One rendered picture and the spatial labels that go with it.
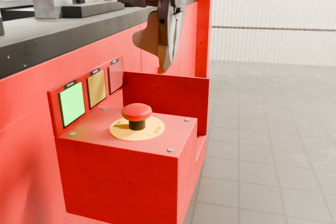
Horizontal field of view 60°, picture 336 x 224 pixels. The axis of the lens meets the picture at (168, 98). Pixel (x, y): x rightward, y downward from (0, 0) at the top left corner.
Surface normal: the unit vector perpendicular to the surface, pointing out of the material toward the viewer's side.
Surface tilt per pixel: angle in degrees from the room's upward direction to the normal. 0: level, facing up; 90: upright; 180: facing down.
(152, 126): 0
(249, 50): 90
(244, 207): 0
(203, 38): 90
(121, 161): 90
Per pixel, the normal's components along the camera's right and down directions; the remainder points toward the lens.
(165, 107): -0.29, 0.35
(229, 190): 0.00, -0.93
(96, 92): 0.96, 0.11
